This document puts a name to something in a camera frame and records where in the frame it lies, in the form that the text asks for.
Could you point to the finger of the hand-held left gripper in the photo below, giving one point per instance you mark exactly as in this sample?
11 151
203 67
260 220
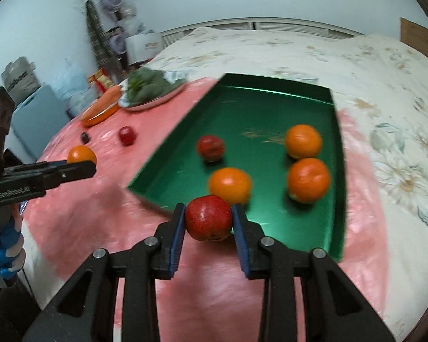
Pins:
71 174

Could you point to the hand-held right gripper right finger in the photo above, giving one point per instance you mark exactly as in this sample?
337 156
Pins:
240 242

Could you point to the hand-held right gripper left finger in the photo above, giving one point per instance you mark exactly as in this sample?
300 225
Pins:
176 242

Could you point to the orange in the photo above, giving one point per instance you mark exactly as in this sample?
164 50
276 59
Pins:
230 185
303 141
81 154
308 180

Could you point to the red apple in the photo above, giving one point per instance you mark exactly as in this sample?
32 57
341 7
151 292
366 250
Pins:
210 147
208 222
127 135

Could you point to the green rectangular tray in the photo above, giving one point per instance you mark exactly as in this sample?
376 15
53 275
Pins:
267 114

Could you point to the person's left hand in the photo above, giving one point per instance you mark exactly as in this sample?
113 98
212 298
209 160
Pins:
10 231

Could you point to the dark plum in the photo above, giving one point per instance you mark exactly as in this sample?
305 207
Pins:
84 137

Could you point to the orange rimmed plate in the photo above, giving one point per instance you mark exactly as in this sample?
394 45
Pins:
100 117

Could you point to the light blue suitcase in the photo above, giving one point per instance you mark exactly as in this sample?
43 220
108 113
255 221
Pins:
35 121

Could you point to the pink plastic sheet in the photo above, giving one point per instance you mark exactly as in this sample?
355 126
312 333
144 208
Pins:
207 299

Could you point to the carrot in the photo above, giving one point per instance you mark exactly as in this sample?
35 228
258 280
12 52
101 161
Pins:
101 103

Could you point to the pale blue plastic bag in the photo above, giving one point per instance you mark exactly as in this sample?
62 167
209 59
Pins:
71 85

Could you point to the red yellow snack bag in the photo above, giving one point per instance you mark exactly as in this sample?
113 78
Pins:
101 80

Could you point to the white patterned plate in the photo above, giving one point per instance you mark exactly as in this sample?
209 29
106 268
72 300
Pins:
153 101

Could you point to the grey printed bag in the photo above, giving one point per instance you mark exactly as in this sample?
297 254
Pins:
19 76

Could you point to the green leafy vegetable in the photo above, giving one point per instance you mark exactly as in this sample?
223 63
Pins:
146 83

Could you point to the dark cloth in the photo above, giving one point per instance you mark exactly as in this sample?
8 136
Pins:
7 313

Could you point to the small white fan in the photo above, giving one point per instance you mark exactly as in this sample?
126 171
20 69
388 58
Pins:
112 0
117 45

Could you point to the plaid scarf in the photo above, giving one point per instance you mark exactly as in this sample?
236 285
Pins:
96 35

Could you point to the bundle of clear bags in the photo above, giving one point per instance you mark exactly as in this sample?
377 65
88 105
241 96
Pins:
132 17

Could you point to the white louvered radiator cover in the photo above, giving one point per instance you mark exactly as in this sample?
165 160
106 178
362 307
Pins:
289 26

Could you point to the wooden headboard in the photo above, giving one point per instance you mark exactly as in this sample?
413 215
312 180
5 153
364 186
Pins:
419 41

